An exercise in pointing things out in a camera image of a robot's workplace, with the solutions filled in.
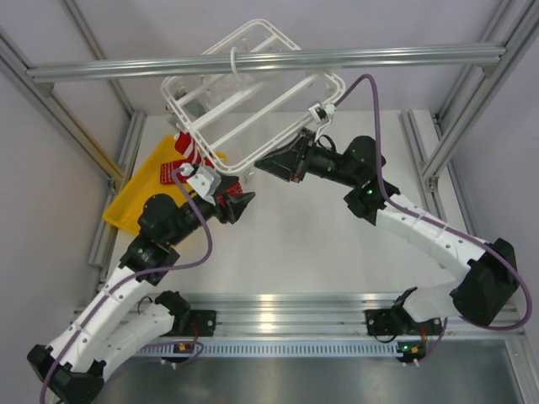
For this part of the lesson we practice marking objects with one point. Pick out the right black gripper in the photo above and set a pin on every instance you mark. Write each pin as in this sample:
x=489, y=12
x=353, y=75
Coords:
x=288, y=163

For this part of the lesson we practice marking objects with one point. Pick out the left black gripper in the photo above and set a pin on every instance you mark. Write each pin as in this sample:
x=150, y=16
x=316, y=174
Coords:
x=234, y=204

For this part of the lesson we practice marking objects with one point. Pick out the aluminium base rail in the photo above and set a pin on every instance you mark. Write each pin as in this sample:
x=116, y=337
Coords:
x=291, y=316

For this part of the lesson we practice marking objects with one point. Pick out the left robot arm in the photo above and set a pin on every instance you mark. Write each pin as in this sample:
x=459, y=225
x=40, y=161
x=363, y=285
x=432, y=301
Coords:
x=75, y=365

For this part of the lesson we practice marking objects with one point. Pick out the yellow plastic tray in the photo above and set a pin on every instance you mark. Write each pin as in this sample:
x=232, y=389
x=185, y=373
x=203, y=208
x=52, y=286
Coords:
x=125, y=210

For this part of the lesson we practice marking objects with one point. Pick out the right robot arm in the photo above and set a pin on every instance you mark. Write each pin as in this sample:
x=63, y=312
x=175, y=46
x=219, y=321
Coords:
x=481, y=284

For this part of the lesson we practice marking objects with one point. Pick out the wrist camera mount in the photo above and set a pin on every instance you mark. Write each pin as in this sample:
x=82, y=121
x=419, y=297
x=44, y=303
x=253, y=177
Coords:
x=322, y=113
x=202, y=179

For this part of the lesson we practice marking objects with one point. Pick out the perforated cable duct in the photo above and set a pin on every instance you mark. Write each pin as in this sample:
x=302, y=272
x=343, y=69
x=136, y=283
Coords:
x=286, y=349

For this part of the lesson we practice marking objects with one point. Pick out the aluminium top crossbar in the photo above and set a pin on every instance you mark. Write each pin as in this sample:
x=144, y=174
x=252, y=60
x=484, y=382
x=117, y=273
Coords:
x=297, y=60

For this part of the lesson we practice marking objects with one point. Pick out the red sock in tray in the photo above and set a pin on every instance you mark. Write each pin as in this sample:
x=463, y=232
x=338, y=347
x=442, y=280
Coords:
x=166, y=171

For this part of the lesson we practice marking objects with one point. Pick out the red white striped sock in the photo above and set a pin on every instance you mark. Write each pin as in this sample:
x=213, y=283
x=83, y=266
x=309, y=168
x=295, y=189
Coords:
x=188, y=148

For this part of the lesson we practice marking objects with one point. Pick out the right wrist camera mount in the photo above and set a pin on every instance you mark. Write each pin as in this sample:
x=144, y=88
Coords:
x=322, y=113

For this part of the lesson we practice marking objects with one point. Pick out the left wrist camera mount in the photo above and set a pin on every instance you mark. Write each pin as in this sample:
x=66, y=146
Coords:
x=202, y=179

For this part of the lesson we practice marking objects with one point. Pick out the white plastic clip hanger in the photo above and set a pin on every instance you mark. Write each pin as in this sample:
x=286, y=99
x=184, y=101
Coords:
x=236, y=118

